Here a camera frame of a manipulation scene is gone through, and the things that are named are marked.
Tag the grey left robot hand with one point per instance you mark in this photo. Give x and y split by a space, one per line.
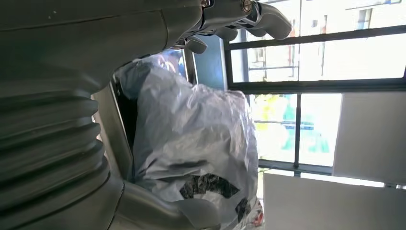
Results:
95 35

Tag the grey courier bag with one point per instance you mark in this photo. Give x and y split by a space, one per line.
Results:
196 139

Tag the stainless steel scale tray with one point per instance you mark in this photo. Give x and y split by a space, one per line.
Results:
111 133

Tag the dark window frame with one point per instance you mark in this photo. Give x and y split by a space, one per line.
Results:
317 86

